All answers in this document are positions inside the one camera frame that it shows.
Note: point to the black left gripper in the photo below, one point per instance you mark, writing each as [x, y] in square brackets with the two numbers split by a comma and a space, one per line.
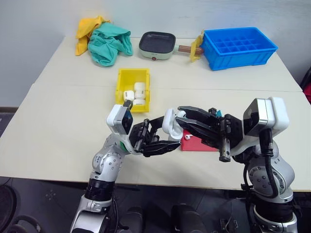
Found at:
[141, 136]

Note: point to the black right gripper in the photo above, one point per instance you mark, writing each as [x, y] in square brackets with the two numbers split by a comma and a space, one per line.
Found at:
[230, 131]

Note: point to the white earbud case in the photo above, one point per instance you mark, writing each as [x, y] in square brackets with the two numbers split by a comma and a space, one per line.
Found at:
[139, 86]
[128, 94]
[140, 94]
[139, 102]
[170, 123]

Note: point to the white earbud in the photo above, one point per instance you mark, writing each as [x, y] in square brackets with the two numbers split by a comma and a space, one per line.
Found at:
[187, 137]
[181, 113]

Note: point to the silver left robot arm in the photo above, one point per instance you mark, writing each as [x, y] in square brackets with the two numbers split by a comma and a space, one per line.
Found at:
[109, 165]

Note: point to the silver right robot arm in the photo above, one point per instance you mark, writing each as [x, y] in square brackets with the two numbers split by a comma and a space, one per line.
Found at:
[267, 179]

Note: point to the closed white earbud case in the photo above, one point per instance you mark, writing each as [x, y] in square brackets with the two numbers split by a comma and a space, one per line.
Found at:
[128, 94]
[139, 86]
[139, 102]
[140, 94]

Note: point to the yellow plastic bin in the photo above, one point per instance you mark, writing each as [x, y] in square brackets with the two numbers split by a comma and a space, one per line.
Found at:
[126, 77]

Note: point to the red flat tray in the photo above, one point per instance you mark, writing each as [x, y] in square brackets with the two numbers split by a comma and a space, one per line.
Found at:
[194, 145]

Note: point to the small yellow rag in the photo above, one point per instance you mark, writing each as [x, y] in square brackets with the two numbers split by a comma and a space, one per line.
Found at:
[195, 46]

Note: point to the blue plastic crate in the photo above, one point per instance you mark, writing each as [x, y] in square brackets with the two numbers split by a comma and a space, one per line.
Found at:
[238, 48]

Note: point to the dark rounded shape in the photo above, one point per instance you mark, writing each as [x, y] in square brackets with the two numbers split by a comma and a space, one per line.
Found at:
[185, 218]
[133, 219]

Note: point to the green electric frying pan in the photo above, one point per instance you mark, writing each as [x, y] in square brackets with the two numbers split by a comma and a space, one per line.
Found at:
[158, 43]

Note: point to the green cloth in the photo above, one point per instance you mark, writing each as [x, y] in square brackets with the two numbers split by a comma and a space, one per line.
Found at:
[107, 43]

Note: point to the red and black chair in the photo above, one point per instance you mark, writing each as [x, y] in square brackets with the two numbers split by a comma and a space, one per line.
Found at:
[306, 85]

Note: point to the yellow cloth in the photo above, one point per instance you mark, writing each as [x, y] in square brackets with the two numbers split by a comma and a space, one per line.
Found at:
[83, 31]

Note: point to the black chair base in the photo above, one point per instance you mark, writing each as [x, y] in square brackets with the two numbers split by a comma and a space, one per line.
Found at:
[14, 218]

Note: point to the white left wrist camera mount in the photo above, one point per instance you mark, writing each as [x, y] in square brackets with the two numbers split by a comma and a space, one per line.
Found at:
[116, 119]

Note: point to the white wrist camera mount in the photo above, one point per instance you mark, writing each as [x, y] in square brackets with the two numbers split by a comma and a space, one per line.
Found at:
[116, 119]
[277, 116]

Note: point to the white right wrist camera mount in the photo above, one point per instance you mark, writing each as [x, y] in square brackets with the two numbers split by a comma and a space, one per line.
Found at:
[277, 116]

